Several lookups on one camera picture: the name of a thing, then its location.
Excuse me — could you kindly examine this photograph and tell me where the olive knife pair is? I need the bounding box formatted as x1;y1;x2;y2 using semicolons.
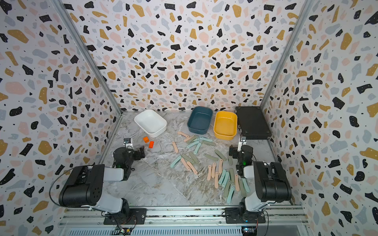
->
182;154;195;164
189;152;199;164

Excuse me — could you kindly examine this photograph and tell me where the olive knife lowest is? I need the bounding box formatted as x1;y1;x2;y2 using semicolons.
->
223;180;231;199

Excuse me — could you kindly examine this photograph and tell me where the dark teal storage box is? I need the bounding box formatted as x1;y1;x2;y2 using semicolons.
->
187;106;213;135

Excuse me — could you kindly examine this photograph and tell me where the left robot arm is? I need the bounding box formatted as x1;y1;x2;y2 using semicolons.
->
53;145;145;220

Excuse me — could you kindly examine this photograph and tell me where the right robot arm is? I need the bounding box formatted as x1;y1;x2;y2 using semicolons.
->
226;145;292;222

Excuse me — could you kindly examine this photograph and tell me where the olive knife upper right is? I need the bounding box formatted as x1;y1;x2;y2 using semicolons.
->
201;140;216;146

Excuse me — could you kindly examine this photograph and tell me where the white storage box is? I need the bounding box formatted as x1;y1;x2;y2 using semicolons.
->
134;110;167;138

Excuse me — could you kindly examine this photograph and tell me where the olive knife top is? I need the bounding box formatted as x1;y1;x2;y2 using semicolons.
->
184;135;198;144

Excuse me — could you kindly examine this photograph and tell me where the olive knife far right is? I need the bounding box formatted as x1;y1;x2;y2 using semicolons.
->
228;155;233;166

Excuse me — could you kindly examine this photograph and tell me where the pink knife top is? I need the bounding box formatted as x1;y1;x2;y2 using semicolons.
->
177;131;190;138

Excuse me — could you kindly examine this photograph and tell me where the pink knife pair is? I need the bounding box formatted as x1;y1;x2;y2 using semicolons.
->
181;158;191;171
187;161;198;175

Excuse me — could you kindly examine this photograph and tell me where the olive knife centre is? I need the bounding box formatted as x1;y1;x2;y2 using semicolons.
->
204;153;219;162

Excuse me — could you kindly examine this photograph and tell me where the mint knife lowest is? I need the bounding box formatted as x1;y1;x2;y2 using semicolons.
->
226;185;235;204

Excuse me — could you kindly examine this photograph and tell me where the aluminium front rail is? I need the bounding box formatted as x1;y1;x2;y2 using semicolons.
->
58;205;313;236

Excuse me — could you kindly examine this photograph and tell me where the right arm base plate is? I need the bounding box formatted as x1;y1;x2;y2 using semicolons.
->
224;207;266;224

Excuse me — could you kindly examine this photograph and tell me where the olive knife bottom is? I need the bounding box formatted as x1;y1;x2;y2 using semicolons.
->
229;168;235;185

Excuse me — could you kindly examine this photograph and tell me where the mint knife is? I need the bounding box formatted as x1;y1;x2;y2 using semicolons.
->
199;137;213;142
170;155;182;169
218;170;226;185
187;141;200;148
242;178;251;193
221;171;229;187
193;142;202;155

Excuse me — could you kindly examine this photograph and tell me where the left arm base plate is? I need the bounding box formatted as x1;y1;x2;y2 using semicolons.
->
103;208;147;225

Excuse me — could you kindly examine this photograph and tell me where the yellow storage box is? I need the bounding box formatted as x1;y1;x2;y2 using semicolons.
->
214;111;238;141

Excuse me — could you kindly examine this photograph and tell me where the black case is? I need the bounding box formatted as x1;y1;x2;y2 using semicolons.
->
235;106;272;140

